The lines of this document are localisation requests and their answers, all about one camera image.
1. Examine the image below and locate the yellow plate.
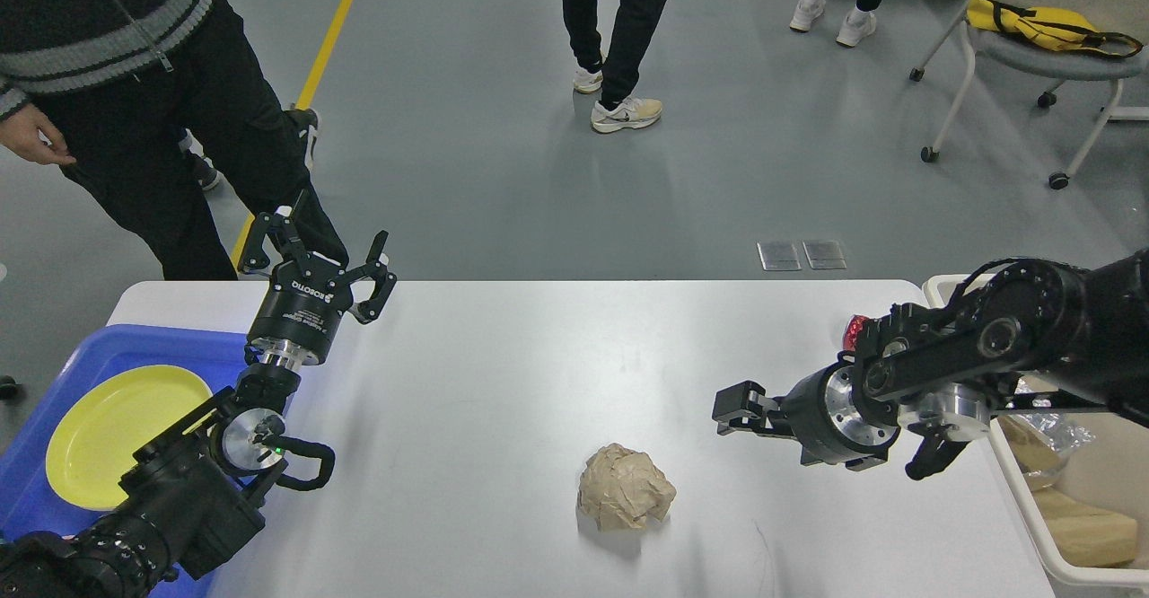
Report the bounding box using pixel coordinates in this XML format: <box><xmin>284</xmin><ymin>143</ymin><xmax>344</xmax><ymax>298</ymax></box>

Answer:
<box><xmin>46</xmin><ymin>365</ymin><xmax>213</xmax><ymax>512</ymax></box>

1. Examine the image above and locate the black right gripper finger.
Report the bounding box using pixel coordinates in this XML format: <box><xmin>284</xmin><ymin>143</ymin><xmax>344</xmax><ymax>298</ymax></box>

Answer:
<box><xmin>715</xmin><ymin>419</ymin><xmax>795</xmax><ymax>440</ymax></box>
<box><xmin>714</xmin><ymin>381</ymin><xmax>786</xmax><ymax>427</ymax></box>

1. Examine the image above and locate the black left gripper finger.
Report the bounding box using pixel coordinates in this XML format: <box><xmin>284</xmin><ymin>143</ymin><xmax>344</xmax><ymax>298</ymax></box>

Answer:
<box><xmin>337</xmin><ymin>230</ymin><xmax>398</xmax><ymax>325</ymax></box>
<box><xmin>236</xmin><ymin>190</ymin><xmax>311</xmax><ymax>277</ymax></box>

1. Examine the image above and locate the grey chair on wheels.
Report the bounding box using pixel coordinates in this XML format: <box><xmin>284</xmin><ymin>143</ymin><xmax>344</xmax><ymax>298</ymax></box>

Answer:
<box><xmin>908</xmin><ymin>0</ymin><xmax>1146</xmax><ymax>190</ymax></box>

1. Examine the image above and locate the person in black trousers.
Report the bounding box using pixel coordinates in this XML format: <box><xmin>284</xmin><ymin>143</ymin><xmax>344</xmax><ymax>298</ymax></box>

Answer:
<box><xmin>1</xmin><ymin>0</ymin><xmax>348</xmax><ymax>279</ymax></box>

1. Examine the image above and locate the right metal floor plate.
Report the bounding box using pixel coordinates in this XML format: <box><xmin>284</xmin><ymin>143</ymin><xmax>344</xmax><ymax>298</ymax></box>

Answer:
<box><xmin>802</xmin><ymin>242</ymin><xmax>848</xmax><ymax>270</ymax></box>

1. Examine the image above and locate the person in beige sneakers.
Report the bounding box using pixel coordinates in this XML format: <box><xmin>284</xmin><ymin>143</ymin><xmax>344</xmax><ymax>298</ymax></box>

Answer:
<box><xmin>561</xmin><ymin>0</ymin><xmax>668</xmax><ymax>133</ymax></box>

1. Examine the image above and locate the beige plastic bin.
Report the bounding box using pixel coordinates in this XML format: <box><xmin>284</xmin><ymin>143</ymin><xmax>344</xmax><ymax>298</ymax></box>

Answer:
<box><xmin>921</xmin><ymin>273</ymin><xmax>1149</xmax><ymax>588</ymax></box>

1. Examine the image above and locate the blue plastic tray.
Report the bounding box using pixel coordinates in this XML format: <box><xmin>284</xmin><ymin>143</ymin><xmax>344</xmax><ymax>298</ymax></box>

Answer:
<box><xmin>3</xmin><ymin>324</ymin><xmax>259</xmax><ymax>597</ymax></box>

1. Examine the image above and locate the metal floor plate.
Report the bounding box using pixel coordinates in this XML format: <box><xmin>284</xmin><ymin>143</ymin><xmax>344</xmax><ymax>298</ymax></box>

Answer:
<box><xmin>802</xmin><ymin>242</ymin><xmax>848</xmax><ymax>270</ymax></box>
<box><xmin>758</xmin><ymin>242</ymin><xmax>802</xmax><ymax>273</ymax></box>

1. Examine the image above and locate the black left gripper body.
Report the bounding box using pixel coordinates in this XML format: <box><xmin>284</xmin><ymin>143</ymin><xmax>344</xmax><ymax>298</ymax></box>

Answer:
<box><xmin>247</xmin><ymin>253</ymin><xmax>350</xmax><ymax>365</ymax></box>

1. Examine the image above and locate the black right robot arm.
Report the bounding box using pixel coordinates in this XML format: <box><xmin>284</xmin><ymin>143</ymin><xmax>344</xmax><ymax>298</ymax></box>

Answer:
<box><xmin>714</xmin><ymin>251</ymin><xmax>1148</xmax><ymax>480</ymax></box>

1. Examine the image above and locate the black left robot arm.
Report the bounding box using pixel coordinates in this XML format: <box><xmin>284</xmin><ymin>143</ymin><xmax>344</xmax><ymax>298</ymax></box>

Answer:
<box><xmin>3</xmin><ymin>205</ymin><xmax>398</xmax><ymax>597</ymax></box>

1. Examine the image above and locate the yellow bag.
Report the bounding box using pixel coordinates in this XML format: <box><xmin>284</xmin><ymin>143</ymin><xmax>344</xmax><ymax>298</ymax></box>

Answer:
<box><xmin>966</xmin><ymin>0</ymin><xmax>1144</xmax><ymax>59</ymax></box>

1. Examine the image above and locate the red snack wrapper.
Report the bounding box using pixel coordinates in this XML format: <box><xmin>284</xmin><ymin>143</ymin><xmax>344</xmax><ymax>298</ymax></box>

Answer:
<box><xmin>842</xmin><ymin>314</ymin><xmax>870</xmax><ymax>352</ymax></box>

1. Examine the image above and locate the left metal floor plate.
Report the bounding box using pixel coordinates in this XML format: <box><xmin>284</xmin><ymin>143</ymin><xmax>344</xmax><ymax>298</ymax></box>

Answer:
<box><xmin>758</xmin><ymin>242</ymin><xmax>802</xmax><ymax>273</ymax></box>

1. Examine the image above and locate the brown paper ball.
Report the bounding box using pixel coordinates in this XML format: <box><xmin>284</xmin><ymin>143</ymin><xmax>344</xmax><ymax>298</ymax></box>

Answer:
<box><xmin>577</xmin><ymin>443</ymin><xmax>678</xmax><ymax>532</ymax></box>

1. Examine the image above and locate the aluminium foil tray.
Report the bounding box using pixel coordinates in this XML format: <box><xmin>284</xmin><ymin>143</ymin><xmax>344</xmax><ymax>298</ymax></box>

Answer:
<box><xmin>995</xmin><ymin>413</ymin><xmax>1096</xmax><ymax>492</ymax></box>

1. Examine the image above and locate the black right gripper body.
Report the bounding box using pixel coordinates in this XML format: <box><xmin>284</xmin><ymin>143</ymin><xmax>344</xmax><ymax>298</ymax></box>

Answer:
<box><xmin>779</xmin><ymin>362</ymin><xmax>899</xmax><ymax>472</ymax></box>

